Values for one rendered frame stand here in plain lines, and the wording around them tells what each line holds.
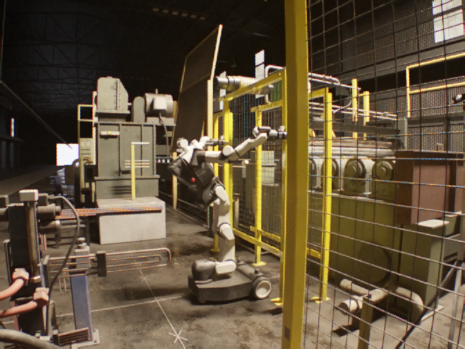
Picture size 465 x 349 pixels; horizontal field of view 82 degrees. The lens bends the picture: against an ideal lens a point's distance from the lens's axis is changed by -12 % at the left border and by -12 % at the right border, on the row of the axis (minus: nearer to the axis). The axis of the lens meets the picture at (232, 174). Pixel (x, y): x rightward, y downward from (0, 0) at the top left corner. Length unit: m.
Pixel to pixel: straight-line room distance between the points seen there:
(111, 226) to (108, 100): 2.16
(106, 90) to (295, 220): 4.91
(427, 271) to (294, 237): 1.89
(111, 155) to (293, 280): 4.69
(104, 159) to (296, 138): 4.68
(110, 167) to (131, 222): 1.14
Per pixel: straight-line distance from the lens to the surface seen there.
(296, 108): 0.90
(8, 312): 0.97
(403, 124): 5.37
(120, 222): 4.71
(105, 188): 5.35
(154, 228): 4.82
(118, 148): 5.39
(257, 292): 2.81
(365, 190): 3.00
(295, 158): 0.89
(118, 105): 5.49
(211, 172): 2.55
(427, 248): 2.65
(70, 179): 7.19
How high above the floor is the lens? 1.26
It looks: 3 degrees down
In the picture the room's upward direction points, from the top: straight up
